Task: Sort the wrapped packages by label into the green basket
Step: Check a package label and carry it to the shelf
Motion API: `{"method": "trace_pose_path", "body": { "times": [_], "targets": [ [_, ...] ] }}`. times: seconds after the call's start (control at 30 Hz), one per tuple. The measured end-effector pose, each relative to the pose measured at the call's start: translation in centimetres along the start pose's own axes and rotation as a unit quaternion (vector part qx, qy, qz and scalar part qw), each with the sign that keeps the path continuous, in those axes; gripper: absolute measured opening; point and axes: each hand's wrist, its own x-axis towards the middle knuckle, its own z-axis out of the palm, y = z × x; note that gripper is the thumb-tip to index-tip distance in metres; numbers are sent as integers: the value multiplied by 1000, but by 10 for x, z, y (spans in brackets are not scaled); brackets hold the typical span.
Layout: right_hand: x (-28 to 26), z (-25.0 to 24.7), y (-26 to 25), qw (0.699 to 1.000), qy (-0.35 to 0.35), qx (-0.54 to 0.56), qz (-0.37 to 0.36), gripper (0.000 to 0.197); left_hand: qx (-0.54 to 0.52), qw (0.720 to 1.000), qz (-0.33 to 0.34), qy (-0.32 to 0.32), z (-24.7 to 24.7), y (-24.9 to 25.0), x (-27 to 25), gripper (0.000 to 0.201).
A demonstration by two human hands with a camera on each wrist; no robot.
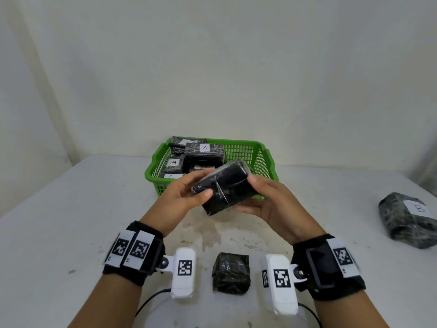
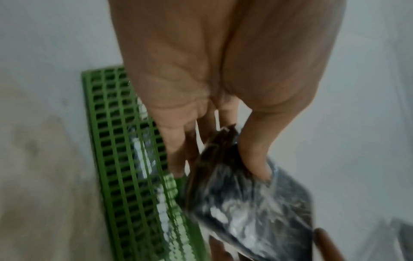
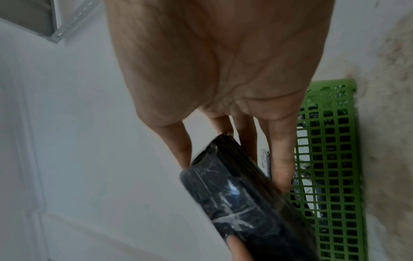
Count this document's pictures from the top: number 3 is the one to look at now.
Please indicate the person's left hand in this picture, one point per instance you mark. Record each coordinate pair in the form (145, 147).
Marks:
(238, 251)

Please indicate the person's right hand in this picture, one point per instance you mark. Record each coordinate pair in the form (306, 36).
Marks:
(209, 51)

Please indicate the black labelled package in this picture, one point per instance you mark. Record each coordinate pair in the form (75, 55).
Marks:
(219, 191)

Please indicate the green plastic basket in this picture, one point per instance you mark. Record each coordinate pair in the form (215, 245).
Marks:
(335, 83)

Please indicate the white metal shelf rack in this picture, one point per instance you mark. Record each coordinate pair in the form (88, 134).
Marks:
(22, 12)

